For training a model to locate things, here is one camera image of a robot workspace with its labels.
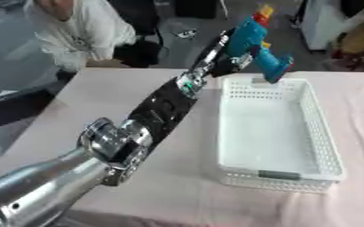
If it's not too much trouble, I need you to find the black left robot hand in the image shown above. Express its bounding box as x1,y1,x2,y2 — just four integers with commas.
188,26,256,80

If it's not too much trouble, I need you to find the teal toy drill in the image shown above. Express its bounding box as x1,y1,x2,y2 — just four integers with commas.
224,4,297,85

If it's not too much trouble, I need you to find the black office chair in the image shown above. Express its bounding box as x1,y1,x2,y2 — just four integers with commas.
104,0,167,69

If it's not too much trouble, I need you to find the white perforated plastic basket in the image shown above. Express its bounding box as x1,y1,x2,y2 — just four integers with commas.
214,75,347,195

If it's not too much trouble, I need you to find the white cabinet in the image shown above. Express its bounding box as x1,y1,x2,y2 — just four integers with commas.
298,0,364,51

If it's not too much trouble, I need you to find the yellow bag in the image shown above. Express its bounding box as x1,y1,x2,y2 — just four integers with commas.
337,20,364,56

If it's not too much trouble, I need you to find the person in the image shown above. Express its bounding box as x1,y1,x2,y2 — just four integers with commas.
21,0,138,74

